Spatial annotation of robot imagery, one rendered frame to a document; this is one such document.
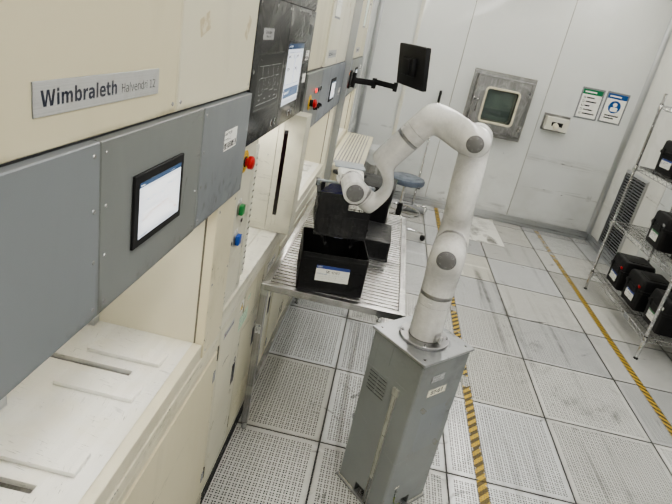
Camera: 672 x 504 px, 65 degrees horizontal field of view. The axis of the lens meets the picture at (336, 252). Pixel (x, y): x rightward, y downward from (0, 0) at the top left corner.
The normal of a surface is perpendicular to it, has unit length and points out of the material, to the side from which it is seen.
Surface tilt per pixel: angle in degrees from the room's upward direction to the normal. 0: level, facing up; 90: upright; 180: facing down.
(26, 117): 90
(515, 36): 90
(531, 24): 90
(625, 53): 90
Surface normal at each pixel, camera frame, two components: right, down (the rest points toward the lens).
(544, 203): -0.12, 0.37
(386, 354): -0.78, 0.11
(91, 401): 0.18, -0.91
